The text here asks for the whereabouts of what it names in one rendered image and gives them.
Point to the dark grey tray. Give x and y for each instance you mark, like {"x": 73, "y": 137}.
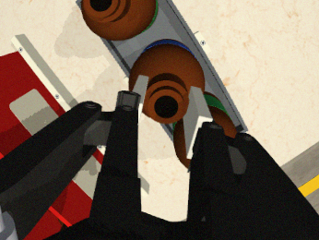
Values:
{"x": 170, "y": 24}

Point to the red crate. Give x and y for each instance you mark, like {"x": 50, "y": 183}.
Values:
{"x": 26, "y": 106}

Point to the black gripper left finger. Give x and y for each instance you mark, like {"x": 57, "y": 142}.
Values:
{"x": 35, "y": 173}

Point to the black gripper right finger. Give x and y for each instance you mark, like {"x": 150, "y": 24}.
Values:
{"x": 279, "y": 210}

